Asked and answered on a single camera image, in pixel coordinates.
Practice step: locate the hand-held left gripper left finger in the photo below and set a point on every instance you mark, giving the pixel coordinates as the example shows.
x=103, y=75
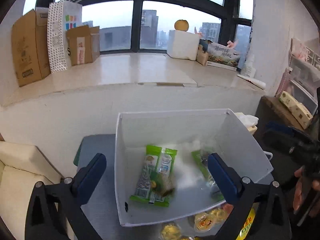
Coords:
x=93, y=170

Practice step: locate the patterned tissue pack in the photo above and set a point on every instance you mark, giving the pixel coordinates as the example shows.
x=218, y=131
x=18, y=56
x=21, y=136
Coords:
x=295, y=108

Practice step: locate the pink patterned bag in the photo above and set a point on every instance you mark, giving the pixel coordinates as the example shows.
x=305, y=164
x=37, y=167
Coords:
x=300, y=48

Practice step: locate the open small cardboard box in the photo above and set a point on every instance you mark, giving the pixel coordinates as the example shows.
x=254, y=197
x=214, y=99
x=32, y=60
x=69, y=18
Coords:
x=82, y=47

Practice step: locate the green blue label snack packet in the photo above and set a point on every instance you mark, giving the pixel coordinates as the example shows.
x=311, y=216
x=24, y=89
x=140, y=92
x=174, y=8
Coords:
x=166, y=163

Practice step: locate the yellow jelly cup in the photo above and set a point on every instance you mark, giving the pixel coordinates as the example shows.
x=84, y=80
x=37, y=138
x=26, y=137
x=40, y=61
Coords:
x=220, y=213
x=170, y=231

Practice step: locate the pink toy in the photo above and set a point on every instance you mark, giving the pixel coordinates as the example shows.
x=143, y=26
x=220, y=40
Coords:
x=233, y=43
x=197, y=31

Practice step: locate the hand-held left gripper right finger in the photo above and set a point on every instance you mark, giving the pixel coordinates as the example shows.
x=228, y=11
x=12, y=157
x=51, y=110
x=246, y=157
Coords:
x=220, y=172

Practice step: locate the white plastic bin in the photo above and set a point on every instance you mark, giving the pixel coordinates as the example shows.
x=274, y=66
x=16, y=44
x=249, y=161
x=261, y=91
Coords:
x=175, y=130

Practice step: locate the white dotted paper bag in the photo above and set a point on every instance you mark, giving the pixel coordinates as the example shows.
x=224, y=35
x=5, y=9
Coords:
x=57, y=42

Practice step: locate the grey table cloth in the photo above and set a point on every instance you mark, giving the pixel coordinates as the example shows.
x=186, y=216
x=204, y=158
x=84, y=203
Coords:
x=105, y=205

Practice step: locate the white foam box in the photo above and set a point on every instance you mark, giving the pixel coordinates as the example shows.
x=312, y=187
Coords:
x=182, y=45

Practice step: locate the person's right hand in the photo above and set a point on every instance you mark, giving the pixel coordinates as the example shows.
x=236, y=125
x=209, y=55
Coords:
x=298, y=195

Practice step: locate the dark brown cabinet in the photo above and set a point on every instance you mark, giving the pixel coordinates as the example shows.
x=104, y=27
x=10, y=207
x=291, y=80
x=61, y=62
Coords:
x=262, y=115

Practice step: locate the white plastic bag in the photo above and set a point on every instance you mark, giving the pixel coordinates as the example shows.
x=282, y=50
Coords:
x=247, y=119

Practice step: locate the cream box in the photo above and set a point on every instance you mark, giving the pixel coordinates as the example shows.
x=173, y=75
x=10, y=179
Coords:
x=252, y=130

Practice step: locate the white bottle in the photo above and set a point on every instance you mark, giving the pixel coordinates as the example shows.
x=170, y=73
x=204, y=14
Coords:
x=248, y=68

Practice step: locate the yellow snack packet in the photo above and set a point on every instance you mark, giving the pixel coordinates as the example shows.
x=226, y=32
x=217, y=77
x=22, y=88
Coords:
x=247, y=226

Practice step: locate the white tube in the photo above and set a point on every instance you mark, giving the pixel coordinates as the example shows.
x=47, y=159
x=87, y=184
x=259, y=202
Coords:
x=252, y=80

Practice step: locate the black window frame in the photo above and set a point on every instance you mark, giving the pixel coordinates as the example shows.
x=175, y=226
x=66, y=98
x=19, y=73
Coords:
x=137, y=25

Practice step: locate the small brown box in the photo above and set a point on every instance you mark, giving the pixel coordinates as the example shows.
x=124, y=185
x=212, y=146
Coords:
x=201, y=56

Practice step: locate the round orange fruit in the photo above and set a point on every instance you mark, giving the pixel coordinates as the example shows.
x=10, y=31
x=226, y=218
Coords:
x=181, y=25

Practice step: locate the clear plastic drawer unit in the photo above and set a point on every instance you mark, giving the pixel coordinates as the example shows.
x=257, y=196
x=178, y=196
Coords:
x=306, y=80

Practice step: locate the landscape printed box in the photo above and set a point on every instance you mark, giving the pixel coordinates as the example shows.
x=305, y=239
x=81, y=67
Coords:
x=222, y=55

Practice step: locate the green clear snack packet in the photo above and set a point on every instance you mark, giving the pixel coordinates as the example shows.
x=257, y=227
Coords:
x=199, y=160

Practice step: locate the green striped snack packet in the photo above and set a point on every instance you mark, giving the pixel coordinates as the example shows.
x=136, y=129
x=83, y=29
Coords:
x=145, y=177

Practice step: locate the blue toy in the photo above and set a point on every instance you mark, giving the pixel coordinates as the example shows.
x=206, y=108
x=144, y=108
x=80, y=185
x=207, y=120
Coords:
x=204, y=43

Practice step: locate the tall cardboard box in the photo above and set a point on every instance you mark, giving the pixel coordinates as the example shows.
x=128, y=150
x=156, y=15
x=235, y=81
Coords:
x=27, y=50

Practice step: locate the printed lid jelly cup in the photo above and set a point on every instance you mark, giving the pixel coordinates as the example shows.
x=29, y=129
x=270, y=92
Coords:
x=203, y=222

